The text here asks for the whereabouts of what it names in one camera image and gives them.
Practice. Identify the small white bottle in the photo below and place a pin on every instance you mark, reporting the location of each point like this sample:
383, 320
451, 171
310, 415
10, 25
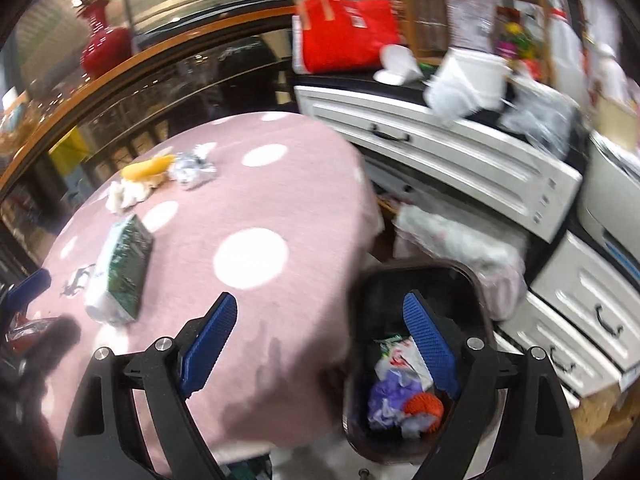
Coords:
610, 70

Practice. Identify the white dressing cabinet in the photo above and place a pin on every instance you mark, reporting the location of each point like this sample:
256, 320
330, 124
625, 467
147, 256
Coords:
450, 150

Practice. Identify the purple plastic bag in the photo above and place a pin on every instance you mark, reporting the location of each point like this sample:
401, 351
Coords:
387, 400

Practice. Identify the white jug red cap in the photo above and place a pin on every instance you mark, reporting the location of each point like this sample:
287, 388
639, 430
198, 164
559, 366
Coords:
565, 60

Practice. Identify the pink polka dot tablecloth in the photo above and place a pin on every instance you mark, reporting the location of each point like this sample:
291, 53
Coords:
280, 210

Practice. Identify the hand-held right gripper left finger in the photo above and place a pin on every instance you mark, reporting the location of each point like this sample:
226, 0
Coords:
210, 340

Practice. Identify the cream round tin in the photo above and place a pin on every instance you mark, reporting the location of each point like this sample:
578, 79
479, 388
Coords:
612, 115

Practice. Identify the silver foil wrapper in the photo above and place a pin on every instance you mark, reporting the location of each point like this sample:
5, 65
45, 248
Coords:
192, 170

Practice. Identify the person's checked green trousers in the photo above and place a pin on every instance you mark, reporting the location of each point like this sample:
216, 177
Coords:
250, 470

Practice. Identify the white tissue roll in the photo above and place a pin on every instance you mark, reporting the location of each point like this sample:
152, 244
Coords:
465, 80

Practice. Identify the wooden counter ledge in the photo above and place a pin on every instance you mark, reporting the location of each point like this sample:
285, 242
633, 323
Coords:
150, 55

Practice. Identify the white printed packet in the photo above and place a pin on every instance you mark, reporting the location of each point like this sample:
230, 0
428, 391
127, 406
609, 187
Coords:
470, 20

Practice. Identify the red tote bag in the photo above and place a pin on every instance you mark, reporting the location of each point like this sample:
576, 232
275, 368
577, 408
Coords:
340, 40

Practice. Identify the orange foam fruit net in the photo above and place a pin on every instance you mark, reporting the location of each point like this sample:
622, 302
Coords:
425, 405

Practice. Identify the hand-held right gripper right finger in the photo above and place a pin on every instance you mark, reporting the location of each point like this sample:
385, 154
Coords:
430, 340

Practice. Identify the yellow banana peel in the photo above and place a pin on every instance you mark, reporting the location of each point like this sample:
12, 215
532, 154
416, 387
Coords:
145, 167

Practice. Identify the green white tissue pack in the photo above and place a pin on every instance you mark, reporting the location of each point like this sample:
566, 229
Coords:
125, 265

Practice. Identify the silver red snack wrapper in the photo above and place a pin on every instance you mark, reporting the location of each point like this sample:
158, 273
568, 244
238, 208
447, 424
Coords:
25, 332

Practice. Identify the dark brown waste bin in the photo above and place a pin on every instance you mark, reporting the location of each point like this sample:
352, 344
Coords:
370, 300

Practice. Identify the white red-print plastic bag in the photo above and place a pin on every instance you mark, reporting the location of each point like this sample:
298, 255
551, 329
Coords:
400, 360

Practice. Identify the white drawer unit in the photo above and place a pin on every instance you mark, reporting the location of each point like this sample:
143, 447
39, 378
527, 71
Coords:
575, 280

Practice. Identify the red ceramic vase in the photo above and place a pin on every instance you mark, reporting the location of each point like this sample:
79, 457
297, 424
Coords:
107, 50

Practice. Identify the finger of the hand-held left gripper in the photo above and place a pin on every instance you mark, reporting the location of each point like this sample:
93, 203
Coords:
60, 332
30, 285

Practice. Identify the white printer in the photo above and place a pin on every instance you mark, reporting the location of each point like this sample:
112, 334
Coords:
610, 195

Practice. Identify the clear plastic bag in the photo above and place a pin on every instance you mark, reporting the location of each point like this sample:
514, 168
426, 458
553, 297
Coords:
540, 120

